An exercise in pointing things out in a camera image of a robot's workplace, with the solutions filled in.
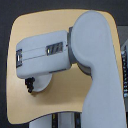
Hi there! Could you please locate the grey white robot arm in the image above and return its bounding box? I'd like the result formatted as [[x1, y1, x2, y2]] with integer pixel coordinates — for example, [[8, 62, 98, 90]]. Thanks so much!
[[16, 11, 127, 128]]

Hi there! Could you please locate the dark purple grape bunch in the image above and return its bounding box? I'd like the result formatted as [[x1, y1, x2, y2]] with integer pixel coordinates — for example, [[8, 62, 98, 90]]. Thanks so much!
[[25, 77, 35, 93]]

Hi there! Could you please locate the white table base frame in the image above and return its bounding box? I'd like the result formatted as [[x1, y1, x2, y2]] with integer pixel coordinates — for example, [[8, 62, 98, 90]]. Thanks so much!
[[29, 112, 84, 128]]

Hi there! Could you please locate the black cable chain right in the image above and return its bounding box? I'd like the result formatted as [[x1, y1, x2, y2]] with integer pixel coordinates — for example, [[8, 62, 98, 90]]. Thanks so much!
[[121, 39, 128, 111]]

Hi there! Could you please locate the white round plate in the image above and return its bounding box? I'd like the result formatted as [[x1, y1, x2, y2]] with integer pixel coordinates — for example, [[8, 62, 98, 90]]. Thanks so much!
[[33, 74, 52, 92]]

